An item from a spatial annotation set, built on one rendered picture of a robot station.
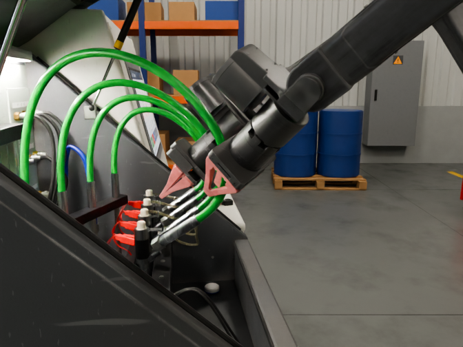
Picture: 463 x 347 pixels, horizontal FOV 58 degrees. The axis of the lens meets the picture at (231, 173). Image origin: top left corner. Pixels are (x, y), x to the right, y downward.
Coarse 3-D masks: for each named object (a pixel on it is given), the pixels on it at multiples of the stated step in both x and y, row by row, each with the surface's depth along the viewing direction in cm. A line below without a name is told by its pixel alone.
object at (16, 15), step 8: (24, 0) 39; (16, 8) 39; (24, 8) 40; (16, 16) 39; (8, 24) 40; (16, 24) 40; (8, 32) 40; (8, 40) 40; (0, 48) 40; (8, 48) 40; (0, 56) 40; (0, 64) 40; (0, 72) 41
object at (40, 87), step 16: (96, 48) 64; (64, 64) 66; (144, 64) 62; (48, 80) 68; (176, 80) 62; (32, 96) 69; (192, 96) 61; (32, 112) 70; (208, 112) 62; (208, 208) 64
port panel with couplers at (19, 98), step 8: (8, 88) 87; (16, 88) 91; (24, 88) 96; (8, 96) 87; (16, 96) 91; (24, 96) 96; (8, 104) 87; (16, 104) 91; (24, 104) 95; (8, 112) 87; (16, 112) 90; (24, 112) 90; (16, 120) 90; (32, 128) 101; (32, 136) 101; (32, 144) 100; (32, 152) 100; (40, 152) 100; (32, 160) 92; (32, 168) 100; (32, 176) 100; (32, 184) 100; (40, 192) 102; (48, 192) 103
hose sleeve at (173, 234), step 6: (192, 216) 66; (186, 222) 66; (192, 222) 65; (198, 222) 66; (174, 228) 67; (180, 228) 66; (186, 228) 66; (192, 228) 66; (168, 234) 67; (174, 234) 67; (180, 234) 67; (162, 240) 68; (168, 240) 67
